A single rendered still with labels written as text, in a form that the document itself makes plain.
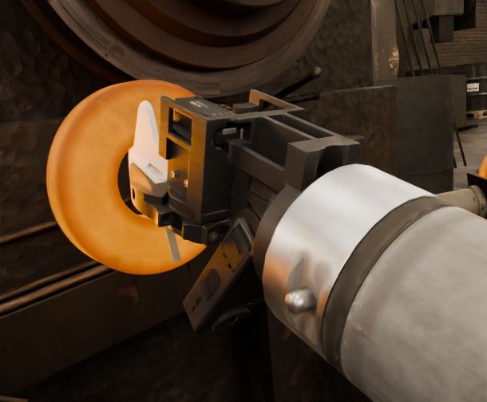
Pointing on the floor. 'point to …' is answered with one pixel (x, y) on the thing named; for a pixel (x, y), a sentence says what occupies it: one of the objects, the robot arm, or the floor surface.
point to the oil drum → (425, 131)
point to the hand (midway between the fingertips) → (146, 154)
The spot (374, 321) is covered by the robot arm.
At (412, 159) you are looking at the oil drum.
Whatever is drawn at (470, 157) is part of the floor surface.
